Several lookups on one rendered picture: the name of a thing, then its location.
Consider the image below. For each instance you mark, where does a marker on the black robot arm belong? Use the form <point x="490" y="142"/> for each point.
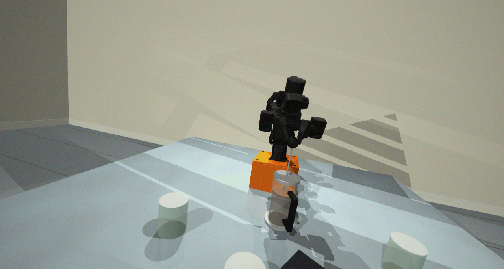
<point x="289" y="100"/>

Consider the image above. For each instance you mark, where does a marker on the glass french press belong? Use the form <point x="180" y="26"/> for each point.
<point x="283" y="201"/>

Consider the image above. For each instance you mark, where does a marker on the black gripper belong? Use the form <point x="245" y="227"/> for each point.
<point x="313" y="128"/>

